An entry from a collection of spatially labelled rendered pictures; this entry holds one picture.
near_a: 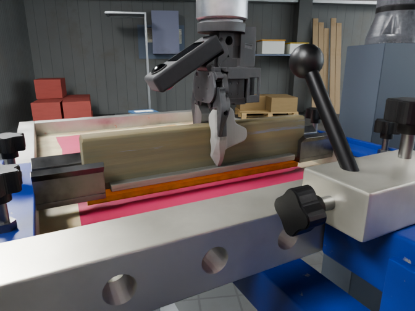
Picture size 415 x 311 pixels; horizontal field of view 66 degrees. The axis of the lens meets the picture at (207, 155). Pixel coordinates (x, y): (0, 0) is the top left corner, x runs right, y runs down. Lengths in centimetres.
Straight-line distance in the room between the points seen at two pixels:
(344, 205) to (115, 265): 15
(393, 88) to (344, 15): 775
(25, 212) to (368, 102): 88
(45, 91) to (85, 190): 622
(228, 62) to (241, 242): 32
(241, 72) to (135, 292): 35
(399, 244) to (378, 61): 78
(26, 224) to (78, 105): 561
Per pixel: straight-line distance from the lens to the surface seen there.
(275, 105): 687
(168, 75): 45
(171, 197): 50
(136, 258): 22
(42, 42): 798
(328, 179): 24
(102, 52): 769
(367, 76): 103
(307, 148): 61
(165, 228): 23
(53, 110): 601
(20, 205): 41
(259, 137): 55
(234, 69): 48
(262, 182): 56
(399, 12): 106
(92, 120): 103
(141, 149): 46
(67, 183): 44
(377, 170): 27
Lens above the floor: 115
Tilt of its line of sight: 16 degrees down
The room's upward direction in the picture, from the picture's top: straight up
